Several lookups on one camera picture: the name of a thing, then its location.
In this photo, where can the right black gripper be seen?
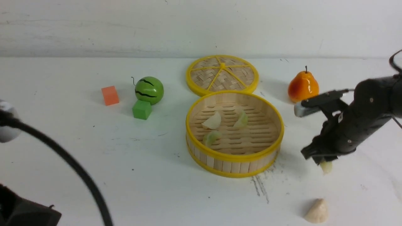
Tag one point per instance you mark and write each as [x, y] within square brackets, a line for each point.
[342, 134]

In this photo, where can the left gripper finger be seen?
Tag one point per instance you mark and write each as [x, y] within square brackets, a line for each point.
[17, 211]

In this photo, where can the green dumpling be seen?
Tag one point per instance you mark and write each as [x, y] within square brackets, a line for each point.
[242, 120]
[211, 137]
[326, 167]

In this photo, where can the white dumpling bottom edge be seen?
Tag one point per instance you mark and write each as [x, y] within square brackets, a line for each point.
[213, 122]

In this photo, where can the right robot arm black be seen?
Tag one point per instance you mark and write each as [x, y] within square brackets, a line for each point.
[376, 101]

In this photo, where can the bamboo steamer tray yellow rim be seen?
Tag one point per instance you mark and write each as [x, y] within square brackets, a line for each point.
[239, 153]

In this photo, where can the woven bamboo steamer lid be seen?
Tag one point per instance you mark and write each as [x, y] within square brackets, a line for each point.
[220, 73]

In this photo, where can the orange toy pear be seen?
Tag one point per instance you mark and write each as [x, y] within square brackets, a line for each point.
[303, 86]

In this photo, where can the orange cube block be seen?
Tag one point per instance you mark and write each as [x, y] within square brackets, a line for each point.
[110, 95]

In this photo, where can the green cube block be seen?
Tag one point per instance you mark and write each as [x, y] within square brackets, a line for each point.
[141, 109]

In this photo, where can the green toy watermelon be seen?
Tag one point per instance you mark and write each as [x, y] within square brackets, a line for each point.
[149, 89]

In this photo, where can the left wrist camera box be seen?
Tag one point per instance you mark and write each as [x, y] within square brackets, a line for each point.
[8, 114]

